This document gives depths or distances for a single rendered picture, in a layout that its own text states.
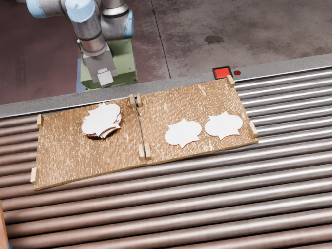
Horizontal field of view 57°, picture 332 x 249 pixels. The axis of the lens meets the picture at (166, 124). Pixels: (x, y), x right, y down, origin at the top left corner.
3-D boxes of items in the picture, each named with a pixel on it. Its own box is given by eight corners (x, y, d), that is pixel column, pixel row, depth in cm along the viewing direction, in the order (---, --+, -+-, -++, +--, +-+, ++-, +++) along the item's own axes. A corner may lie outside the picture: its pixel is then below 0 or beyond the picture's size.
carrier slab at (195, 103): (137, 98, 133) (136, 96, 132) (229, 79, 134) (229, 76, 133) (147, 166, 111) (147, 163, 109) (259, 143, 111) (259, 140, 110)
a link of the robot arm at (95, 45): (104, 36, 90) (77, 44, 89) (108, 49, 94) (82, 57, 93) (99, 23, 95) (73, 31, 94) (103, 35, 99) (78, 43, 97)
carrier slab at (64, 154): (41, 118, 132) (39, 116, 131) (135, 98, 133) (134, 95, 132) (34, 190, 109) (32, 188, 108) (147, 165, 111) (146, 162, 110)
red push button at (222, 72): (214, 71, 139) (214, 69, 138) (227, 69, 139) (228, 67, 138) (217, 80, 135) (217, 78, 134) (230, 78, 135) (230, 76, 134)
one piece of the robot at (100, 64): (80, 59, 88) (97, 98, 101) (110, 50, 89) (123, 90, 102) (74, 36, 95) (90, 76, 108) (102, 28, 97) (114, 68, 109)
